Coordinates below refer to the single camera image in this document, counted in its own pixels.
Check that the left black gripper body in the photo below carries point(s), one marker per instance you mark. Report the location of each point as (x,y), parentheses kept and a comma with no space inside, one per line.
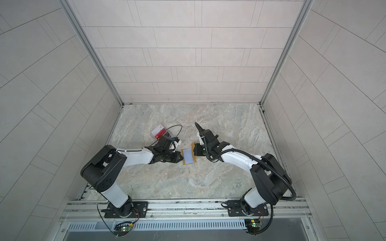
(166,155)

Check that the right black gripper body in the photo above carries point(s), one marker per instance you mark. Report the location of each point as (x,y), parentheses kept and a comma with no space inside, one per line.
(209,149)

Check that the yellow leather card holder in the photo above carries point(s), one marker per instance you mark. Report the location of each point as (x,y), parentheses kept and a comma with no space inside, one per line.
(188,155)

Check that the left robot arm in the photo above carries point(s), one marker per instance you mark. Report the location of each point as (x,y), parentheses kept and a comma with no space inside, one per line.
(102,171)

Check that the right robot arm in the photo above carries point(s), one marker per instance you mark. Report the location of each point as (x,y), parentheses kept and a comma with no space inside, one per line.
(272,182)

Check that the red white card in box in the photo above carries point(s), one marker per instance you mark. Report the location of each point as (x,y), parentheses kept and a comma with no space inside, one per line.
(158,131)

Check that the left green circuit board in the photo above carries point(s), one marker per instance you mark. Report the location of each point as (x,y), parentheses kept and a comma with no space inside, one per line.
(123,228)

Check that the green circuit board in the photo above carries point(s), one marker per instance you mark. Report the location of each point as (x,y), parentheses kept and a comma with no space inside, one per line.
(252,226)
(123,228)

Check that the right green circuit board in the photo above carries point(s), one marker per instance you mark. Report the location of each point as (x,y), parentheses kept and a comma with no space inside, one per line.
(252,226)

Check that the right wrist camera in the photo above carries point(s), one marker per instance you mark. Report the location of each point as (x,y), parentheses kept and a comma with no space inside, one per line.
(200,138)

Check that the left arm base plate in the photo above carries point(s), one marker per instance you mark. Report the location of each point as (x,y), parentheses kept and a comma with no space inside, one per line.
(136,209)

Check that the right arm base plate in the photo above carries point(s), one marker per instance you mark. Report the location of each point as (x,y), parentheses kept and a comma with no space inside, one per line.
(238,208)

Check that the aluminium mounting rail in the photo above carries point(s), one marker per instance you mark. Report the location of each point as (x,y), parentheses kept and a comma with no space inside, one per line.
(184,209)

